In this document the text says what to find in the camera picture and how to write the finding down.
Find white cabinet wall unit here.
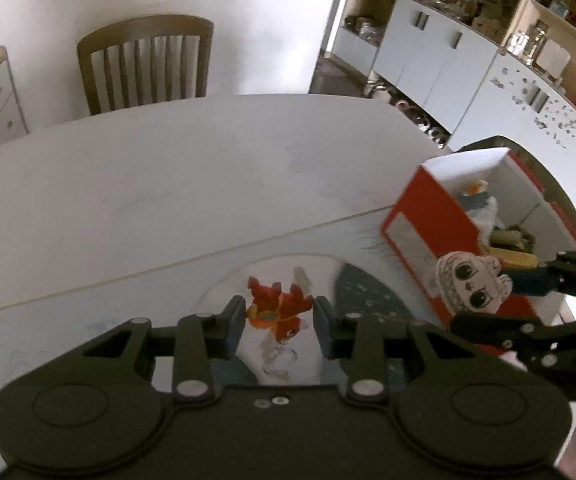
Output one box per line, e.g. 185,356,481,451
327,0,576,187

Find brown braided wreath ring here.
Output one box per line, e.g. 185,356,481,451
489,225,537,250

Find dark wooden chair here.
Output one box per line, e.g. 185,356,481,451
76,14,214,115

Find yellow small carton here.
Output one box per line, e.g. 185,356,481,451
487,247,539,269

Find red and white cardboard box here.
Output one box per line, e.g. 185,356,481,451
381,148,576,325

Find red dragon keychain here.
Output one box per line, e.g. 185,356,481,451
247,276,314,344

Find white bunny plush toy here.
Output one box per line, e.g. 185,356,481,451
435,252,512,315

